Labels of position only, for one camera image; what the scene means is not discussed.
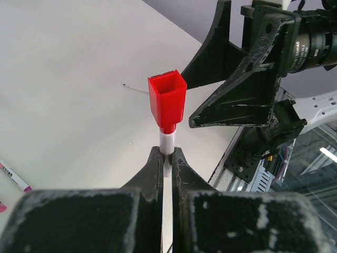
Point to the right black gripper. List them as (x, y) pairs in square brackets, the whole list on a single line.
[(249, 80)]

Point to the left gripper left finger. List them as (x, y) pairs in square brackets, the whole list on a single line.
[(127, 219)]

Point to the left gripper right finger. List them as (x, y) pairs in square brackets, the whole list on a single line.
[(207, 220)]

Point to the red cap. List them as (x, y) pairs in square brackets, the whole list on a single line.
[(167, 99)]

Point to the white fineliner pen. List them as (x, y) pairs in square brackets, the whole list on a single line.
[(167, 146), (135, 88)]

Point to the thin white red-tip pen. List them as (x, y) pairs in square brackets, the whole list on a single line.
[(15, 178)]

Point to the red gel pen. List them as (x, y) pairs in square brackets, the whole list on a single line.
[(3, 207)]

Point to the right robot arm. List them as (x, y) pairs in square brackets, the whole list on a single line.
[(306, 97)]

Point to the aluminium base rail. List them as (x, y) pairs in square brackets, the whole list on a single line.
[(228, 177)]

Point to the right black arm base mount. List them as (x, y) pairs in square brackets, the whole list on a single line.
[(243, 160)]

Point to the blue cable duct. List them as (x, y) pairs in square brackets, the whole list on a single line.
[(261, 181)]

